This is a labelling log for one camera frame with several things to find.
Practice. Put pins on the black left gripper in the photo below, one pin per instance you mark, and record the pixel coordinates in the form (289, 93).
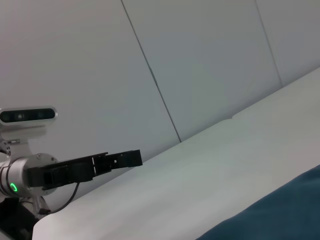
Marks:
(65, 172)

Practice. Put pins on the blue teal shirt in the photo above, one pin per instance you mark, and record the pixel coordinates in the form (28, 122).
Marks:
(275, 212)

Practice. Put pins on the dark robot torso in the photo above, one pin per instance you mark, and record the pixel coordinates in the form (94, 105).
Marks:
(15, 220)

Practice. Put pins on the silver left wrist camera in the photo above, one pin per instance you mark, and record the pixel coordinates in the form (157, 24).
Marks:
(25, 120)

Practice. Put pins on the silver camera mount bracket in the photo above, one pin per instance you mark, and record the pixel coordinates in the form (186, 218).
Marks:
(12, 147)

